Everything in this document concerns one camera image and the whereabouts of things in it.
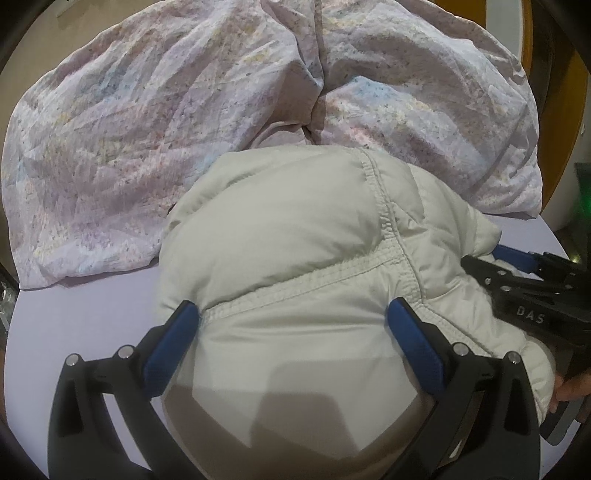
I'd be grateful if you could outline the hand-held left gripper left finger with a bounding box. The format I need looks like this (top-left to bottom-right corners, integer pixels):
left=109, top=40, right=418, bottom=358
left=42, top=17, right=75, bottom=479
left=46, top=299, right=201, bottom=480

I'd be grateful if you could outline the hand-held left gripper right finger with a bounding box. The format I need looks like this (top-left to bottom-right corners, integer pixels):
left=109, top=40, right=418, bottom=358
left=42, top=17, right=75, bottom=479
left=386, top=296, right=542, bottom=480

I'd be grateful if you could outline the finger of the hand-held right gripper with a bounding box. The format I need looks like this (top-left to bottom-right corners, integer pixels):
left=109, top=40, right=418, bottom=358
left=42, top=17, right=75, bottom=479
left=461, top=255, right=519, bottom=320
left=492, top=244, right=578, bottom=278

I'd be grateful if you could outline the white puffer jacket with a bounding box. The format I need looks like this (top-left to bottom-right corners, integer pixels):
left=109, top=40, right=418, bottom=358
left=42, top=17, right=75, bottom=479
left=154, top=145, right=557, bottom=480

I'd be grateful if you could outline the person's right hand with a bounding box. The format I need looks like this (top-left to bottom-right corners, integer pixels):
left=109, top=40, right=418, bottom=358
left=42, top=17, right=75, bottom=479
left=549, top=373, right=591, bottom=415

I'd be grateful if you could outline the dark device with green light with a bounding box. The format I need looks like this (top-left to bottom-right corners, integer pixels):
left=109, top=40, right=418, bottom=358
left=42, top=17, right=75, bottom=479
left=573, top=163, right=591, bottom=234

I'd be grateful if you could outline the pink floral quilt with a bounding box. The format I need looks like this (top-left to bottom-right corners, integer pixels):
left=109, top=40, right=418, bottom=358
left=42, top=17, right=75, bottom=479
left=0, top=0, right=544, bottom=291

